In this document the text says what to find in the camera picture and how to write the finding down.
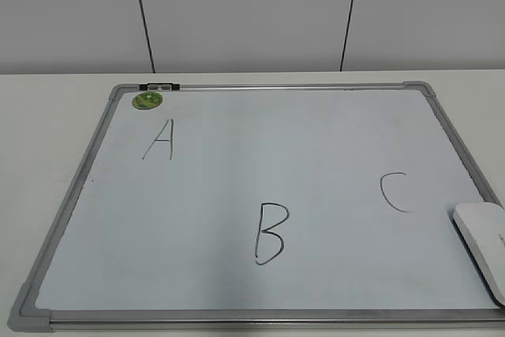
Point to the black board hanger clip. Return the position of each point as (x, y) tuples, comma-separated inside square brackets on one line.
[(159, 87)]

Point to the white board with grey frame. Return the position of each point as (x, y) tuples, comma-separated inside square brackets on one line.
[(265, 206)]

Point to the round green magnet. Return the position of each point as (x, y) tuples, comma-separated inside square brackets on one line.
[(147, 100)]

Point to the white board eraser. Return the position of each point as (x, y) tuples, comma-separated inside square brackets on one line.
[(482, 228)]

